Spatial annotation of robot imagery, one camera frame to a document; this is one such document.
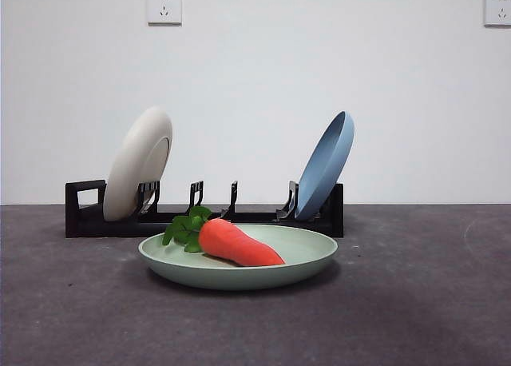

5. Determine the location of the white wall socket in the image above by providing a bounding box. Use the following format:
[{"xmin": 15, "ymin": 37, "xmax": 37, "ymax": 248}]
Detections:
[
  {"xmin": 146, "ymin": 0, "xmax": 184, "ymax": 26},
  {"xmin": 483, "ymin": 0, "xmax": 511, "ymax": 28}
]

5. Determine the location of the white plate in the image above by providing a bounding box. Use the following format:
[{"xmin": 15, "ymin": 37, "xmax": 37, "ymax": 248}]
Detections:
[{"xmin": 102, "ymin": 105, "xmax": 174, "ymax": 223}]

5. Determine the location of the black plate rack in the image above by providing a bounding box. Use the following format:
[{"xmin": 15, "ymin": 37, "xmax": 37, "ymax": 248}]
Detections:
[{"xmin": 64, "ymin": 178, "xmax": 345, "ymax": 239}]

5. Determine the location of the green plate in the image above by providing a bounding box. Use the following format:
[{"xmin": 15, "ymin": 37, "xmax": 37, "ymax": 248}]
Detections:
[{"xmin": 137, "ymin": 223, "xmax": 339, "ymax": 292}]

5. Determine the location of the blue plate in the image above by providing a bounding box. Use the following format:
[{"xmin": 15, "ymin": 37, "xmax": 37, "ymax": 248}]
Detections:
[{"xmin": 294, "ymin": 109, "xmax": 355, "ymax": 221}]

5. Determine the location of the orange carrot with green leaves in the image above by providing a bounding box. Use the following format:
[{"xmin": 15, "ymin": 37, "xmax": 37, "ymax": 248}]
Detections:
[{"xmin": 161, "ymin": 205, "xmax": 287, "ymax": 268}]

